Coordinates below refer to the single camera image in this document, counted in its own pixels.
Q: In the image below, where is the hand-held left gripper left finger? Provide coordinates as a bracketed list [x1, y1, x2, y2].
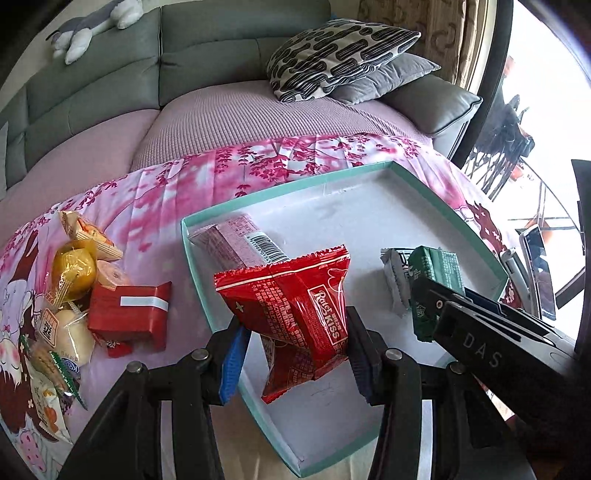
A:
[58, 318, 252, 480]

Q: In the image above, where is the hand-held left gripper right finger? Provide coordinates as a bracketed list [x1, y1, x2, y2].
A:
[344, 307, 536, 480]

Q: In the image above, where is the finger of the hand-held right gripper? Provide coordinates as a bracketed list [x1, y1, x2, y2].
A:
[410, 275, 465, 342]
[465, 287, 575, 342]

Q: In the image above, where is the dark green snack packet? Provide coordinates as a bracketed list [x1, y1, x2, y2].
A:
[409, 246, 466, 342]

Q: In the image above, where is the teal cardboard box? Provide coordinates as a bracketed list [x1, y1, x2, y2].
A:
[180, 161, 509, 478]

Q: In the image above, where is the red box with white stripe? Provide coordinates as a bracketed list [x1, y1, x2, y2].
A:
[88, 282, 172, 354]

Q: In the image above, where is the pale yellow pudding cup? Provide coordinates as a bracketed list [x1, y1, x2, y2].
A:
[37, 307, 95, 365]

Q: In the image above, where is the orange jelly packet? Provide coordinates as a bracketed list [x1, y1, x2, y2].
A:
[51, 240, 99, 305]

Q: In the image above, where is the green edged cracker packet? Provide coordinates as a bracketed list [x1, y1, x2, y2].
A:
[21, 337, 88, 411]

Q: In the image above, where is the orange white snack packet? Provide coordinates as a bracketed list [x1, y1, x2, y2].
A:
[58, 211, 124, 261]

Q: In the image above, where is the white green snack packet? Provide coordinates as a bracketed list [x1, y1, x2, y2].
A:
[380, 248, 416, 317]

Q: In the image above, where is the smartphone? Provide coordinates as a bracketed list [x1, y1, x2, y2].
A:
[519, 224, 559, 321]

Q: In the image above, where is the pink snack box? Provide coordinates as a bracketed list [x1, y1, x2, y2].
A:
[187, 215, 289, 278]

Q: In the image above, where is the peach snack packet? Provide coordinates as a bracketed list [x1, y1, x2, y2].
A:
[95, 261, 132, 289]

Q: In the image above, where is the pink floral tablecloth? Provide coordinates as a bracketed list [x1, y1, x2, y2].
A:
[0, 131, 527, 480]

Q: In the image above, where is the black folding rack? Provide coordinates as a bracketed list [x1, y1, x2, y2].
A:
[462, 95, 536, 199]

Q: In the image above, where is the snack packet with orange print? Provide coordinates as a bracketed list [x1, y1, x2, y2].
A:
[28, 369, 75, 444]

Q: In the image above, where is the grey pillow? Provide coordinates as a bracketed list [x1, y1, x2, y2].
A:
[330, 53, 441, 106]

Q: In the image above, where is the pink sofa cover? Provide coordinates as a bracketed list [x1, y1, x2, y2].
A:
[0, 78, 430, 241]

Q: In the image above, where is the black white patterned pillow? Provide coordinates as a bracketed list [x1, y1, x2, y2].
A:
[266, 18, 422, 103]

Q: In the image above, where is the beige patterned curtain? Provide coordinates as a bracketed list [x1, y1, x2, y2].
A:
[358, 0, 495, 88]

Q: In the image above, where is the light grey cushion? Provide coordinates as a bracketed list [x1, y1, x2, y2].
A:
[0, 122, 9, 199]

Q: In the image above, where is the grey sofa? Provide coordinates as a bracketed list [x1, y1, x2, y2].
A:
[0, 0, 483, 204]

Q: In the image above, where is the grey white plush toy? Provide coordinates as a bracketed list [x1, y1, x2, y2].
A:
[45, 0, 144, 65]

